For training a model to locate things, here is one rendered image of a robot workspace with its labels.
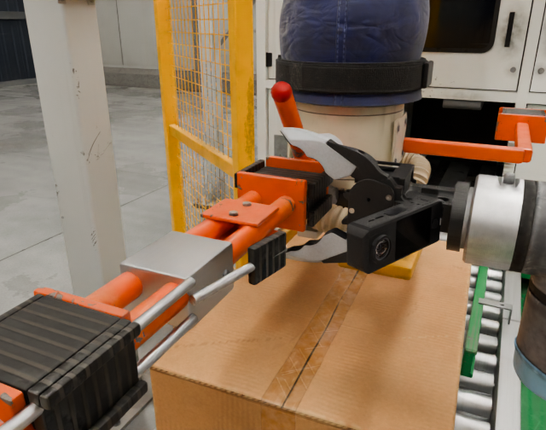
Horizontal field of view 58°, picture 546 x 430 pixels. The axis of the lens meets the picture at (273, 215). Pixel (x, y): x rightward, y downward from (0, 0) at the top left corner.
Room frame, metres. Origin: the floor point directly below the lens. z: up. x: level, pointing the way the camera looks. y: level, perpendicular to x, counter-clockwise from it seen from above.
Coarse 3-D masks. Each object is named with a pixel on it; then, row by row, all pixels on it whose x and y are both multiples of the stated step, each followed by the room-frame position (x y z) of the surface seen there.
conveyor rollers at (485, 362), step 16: (496, 272) 1.58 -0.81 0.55; (496, 288) 1.48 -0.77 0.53; (496, 320) 1.32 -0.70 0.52; (464, 336) 1.19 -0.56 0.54; (480, 336) 1.18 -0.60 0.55; (496, 336) 1.24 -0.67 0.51; (480, 352) 1.11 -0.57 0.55; (480, 368) 1.08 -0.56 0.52; (464, 384) 1.01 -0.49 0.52; (480, 384) 1.00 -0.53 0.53; (464, 400) 0.94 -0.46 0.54; (480, 400) 0.93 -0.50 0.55; (464, 416) 0.88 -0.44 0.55
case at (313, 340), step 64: (448, 256) 0.90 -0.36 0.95; (256, 320) 0.67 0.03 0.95; (320, 320) 0.67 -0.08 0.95; (384, 320) 0.67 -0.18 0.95; (448, 320) 0.67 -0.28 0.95; (192, 384) 0.53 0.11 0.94; (256, 384) 0.52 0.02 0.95; (320, 384) 0.52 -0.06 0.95; (384, 384) 0.52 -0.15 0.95; (448, 384) 0.52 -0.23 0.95
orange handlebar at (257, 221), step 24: (408, 144) 0.76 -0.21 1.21; (432, 144) 0.75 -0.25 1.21; (456, 144) 0.74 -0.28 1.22; (480, 144) 0.73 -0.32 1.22; (528, 144) 0.73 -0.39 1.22; (216, 216) 0.43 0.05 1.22; (240, 216) 0.43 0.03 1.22; (264, 216) 0.43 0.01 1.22; (240, 240) 0.39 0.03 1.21; (120, 288) 0.31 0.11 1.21; (168, 288) 0.30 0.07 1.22; (168, 312) 0.29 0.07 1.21; (144, 336) 0.26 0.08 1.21
